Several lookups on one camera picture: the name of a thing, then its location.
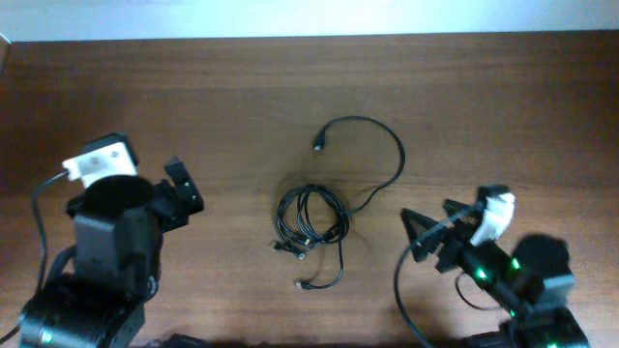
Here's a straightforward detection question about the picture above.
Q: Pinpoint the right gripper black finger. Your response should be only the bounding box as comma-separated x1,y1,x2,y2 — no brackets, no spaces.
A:
442,199,482,227
400,208,448,262

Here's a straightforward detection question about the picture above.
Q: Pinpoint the long black usb cable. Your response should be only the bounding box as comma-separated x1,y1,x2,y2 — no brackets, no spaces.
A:
294,115,406,291

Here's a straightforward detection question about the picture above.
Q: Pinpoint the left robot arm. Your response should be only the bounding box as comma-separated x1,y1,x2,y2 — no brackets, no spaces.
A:
19,158,204,348

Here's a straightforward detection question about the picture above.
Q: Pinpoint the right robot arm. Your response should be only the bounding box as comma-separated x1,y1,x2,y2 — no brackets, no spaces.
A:
400,193,589,348

